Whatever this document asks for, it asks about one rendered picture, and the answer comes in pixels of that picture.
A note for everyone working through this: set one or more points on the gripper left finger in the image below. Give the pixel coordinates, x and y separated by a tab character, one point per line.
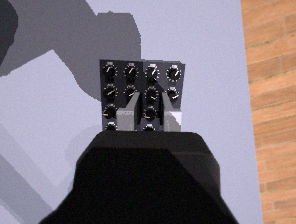
129	117

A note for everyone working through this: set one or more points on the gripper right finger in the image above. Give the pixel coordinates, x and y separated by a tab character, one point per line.
170	118

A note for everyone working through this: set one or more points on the grey knob box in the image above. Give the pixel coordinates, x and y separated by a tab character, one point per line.
119	80

